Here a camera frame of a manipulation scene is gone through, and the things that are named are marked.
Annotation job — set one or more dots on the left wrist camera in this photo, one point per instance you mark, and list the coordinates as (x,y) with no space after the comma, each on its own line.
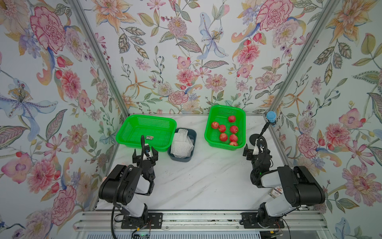
(145,153)

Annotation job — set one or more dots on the green plastic basket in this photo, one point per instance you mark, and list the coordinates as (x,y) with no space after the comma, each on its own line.
(136,126)
(220,114)

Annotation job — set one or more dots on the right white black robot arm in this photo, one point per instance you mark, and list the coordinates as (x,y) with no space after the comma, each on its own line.
(299,186)

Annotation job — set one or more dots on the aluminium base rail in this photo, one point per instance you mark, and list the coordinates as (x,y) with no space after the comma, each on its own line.
(216,220)

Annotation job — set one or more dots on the small framed card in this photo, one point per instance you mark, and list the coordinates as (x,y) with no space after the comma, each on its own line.
(276,192)

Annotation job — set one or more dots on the white foam net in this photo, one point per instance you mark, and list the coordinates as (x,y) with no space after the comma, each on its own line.
(180,138)
(182,149)

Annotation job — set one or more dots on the red apple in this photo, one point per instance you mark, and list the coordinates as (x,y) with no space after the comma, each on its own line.
(232,118)
(214,125)

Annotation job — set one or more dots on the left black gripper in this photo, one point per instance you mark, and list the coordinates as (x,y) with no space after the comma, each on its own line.
(135,160)

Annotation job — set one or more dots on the blue microphone on black stand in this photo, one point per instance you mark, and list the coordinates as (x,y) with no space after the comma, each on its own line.
(271,119)

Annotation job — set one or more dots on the right green plastic basket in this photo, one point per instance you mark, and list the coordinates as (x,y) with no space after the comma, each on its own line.
(220,114)

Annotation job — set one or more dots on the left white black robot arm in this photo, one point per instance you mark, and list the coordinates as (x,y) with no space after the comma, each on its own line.
(124,183)

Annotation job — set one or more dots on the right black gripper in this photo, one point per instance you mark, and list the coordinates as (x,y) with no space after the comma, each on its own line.
(249,152)

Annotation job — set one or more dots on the dark teal plastic bin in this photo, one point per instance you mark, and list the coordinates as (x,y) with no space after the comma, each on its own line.
(191,135)

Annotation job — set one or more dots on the left green plastic basket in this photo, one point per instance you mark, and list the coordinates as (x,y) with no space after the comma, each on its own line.
(136,126)

